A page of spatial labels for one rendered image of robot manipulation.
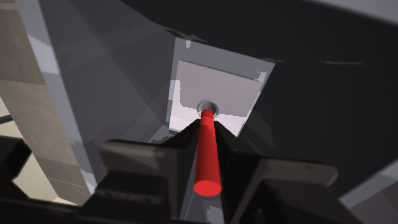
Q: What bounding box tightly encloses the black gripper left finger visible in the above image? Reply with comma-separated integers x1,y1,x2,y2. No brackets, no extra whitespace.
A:
98,119,201,219

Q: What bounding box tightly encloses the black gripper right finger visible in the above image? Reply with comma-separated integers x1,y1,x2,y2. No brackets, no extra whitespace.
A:
214,121,338,224

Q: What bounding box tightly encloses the red peg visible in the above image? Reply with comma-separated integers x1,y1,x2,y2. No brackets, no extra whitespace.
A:
194,109,222,196

